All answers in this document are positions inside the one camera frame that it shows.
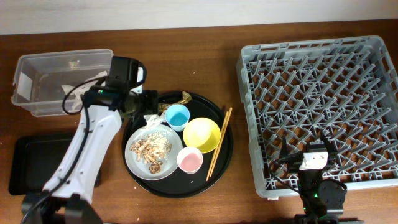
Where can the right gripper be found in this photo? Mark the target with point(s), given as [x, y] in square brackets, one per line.
[284, 152]

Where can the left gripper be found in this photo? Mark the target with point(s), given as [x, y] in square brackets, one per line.
[152, 102]

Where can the white tissue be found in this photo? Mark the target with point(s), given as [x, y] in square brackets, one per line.
[154, 120]
[81, 90]

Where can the gold snack wrapper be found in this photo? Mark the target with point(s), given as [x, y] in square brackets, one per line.
[175, 98]

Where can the blue cup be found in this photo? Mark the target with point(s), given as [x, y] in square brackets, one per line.
[177, 117]

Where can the wooden chopstick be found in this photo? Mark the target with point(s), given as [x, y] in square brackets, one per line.
[221, 143]
[217, 146]

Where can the yellow bowl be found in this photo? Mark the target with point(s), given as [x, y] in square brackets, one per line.
[203, 134]

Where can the pink cup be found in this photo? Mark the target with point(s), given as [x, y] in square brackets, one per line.
[189, 160]

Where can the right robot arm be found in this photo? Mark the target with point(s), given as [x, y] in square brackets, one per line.
[322, 199]

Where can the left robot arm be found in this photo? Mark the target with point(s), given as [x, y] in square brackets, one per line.
[67, 195]

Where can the grey dishwasher rack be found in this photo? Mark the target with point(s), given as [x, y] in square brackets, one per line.
[344, 89]

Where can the clear plastic waste bin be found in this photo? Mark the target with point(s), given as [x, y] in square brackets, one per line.
[41, 81]

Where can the food scraps on plate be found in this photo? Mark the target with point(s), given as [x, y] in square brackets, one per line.
[152, 149]

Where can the grey plate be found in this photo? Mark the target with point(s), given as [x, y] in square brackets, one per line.
[169, 163]

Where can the black rectangular tray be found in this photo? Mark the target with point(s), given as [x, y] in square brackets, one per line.
[35, 160]

